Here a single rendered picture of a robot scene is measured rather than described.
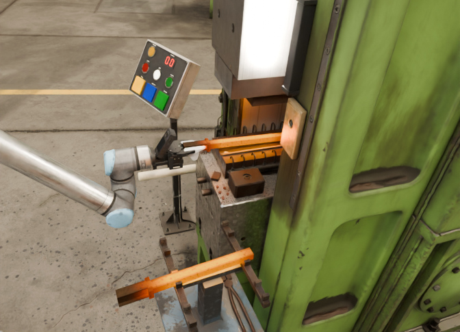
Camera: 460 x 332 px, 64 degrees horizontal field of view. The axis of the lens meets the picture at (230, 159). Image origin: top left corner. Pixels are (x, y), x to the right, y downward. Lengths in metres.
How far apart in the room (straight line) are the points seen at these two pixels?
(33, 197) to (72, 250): 0.60
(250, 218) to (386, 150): 0.57
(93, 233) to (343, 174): 1.84
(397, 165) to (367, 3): 0.61
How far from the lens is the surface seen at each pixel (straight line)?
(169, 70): 1.81
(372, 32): 0.90
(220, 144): 1.44
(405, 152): 1.30
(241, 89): 1.27
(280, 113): 1.73
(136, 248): 2.43
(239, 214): 1.43
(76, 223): 2.66
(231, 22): 1.21
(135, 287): 1.07
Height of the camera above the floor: 1.88
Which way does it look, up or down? 38 degrees down
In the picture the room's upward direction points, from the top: 5 degrees clockwise
